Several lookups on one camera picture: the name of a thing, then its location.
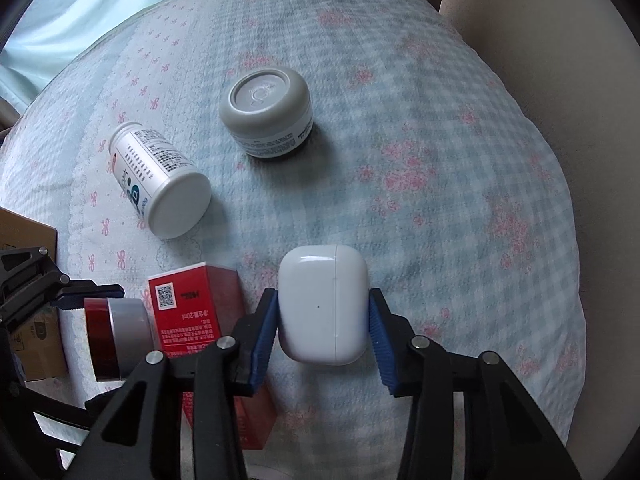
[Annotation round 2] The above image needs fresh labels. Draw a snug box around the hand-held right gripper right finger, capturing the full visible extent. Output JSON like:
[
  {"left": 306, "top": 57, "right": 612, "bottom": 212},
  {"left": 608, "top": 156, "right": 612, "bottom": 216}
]
[{"left": 368, "top": 288, "right": 581, "bottom": 480}]

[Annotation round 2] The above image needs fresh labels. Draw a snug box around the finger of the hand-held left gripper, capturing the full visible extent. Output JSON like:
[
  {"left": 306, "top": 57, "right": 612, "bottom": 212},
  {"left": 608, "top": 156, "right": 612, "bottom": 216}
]
[
  {"left": 30, "top": 394, "right": 118, "bottom": 438},
  {"left": 0, "top": 246, "right": 125, "bottom": 332}
]

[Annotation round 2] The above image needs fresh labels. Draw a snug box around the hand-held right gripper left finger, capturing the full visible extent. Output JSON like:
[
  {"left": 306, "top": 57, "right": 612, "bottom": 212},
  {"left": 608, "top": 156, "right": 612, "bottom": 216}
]
[{"left": 62, "top": 287, "right": 279, "bottom": 480}]

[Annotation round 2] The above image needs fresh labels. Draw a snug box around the white earbuds case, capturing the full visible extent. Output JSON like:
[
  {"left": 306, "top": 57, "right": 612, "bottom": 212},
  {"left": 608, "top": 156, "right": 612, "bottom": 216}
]
[{"left": 277, "top": 243, "right": 371, "bottom": 365}]

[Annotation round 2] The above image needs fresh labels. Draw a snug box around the red jar with silver lid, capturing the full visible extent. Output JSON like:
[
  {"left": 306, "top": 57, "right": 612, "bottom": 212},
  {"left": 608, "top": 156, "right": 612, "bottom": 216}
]
[{"left": 83, "top": 297, "right": 156, "bottom": 381}]

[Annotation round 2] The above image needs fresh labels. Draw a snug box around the red cardboard box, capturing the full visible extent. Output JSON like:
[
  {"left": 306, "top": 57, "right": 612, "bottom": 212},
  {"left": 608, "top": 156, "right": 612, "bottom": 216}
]
[{"left": 148, "top": 262, "right": 278, "bottom": 451}]

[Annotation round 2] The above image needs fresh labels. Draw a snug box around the brown cardboard box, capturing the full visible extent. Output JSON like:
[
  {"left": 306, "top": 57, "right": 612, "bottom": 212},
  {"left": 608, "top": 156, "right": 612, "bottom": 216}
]
[{"left": 0, "top": 207, "right": 69, "bottom": 382}]

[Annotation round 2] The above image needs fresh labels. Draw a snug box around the white pill bottle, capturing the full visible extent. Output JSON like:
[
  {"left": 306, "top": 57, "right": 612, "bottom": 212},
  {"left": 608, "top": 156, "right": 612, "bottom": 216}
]
[{"left": 109, "top": 121, "right": 212, "bottom": 239}]

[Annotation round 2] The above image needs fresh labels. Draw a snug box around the floral checked bed sheet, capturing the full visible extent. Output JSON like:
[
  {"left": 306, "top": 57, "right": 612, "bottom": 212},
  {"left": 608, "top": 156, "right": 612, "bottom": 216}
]
[{"left": 0, "top": 0, "right": 588, "bottom": 480}]

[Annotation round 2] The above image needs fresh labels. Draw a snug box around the grey lidded cream jar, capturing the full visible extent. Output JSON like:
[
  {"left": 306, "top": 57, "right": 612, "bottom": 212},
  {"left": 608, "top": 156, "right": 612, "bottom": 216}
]
[{"left": 219, "top": 66, "right": 315, "bottom": 160}]

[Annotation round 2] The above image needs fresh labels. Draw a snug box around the light blue curtain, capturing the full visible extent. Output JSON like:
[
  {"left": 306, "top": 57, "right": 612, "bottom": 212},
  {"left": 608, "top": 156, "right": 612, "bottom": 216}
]
[{"left": 0, "top": 0, "right": 242, "bottom": 111}]

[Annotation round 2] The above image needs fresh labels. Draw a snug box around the beige padded headboard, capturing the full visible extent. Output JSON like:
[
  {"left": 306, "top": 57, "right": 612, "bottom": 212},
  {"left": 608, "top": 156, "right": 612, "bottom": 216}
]
[{"left": 439, "top": 0, "right": 640, "bottom": 480}]

